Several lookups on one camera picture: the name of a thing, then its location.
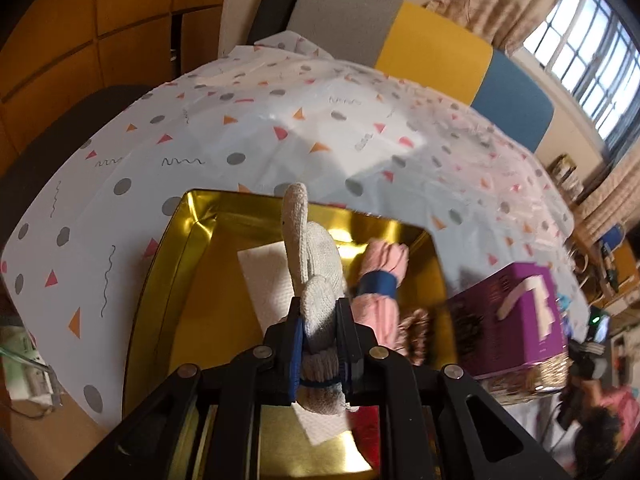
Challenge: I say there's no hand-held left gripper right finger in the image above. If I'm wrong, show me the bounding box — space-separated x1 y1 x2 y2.
335 299 571 480

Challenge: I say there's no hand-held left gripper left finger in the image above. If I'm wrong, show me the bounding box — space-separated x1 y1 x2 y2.
65 297 306 480

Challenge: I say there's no pink towel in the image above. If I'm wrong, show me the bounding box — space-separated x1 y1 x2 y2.
350 240 411 356

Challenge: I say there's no pink satin scrunchie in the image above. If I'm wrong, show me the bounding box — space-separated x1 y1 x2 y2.
395 307 436 367

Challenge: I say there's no white paper towel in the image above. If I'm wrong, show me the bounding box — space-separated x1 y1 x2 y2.
236 240 351 447

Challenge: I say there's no white knit glove roll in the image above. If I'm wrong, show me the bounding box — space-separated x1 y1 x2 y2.
280 182 351 416

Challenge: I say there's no red cloth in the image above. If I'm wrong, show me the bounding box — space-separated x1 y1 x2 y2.
350 404 382 461

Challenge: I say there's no gold metal tin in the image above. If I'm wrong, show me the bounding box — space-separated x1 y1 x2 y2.
122 189 451 480

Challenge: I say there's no pink blanket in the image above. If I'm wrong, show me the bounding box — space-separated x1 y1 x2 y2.
595 387 640 428

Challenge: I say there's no gold ornate tissue box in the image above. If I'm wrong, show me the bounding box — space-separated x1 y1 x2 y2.
482 352 572 407

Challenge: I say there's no purple tissue box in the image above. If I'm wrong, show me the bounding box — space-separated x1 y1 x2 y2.
442 261 568 380

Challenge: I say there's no blue folding chair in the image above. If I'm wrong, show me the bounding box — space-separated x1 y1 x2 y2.
597 224 627 261

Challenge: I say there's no beige patterned curtain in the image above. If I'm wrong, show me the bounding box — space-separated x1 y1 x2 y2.
575 152 640 241

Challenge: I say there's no row of small boxes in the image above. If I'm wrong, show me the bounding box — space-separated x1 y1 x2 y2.
547 154 586 203

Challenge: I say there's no patterned plastic tablecloth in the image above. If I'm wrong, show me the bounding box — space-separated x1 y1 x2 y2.
0 32 591 461

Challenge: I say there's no grey yellow blue sofa backrest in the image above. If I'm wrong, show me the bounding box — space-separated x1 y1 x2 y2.
287 0 555 153

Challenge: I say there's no barred window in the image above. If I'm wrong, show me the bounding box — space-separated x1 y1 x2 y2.
522 0 640 148

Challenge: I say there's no beige starfish curtain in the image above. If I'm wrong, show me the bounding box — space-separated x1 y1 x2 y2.
425 0 576 56

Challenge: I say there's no wooden wardrobe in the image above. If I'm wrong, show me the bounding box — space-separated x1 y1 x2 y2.
0 0 236 176

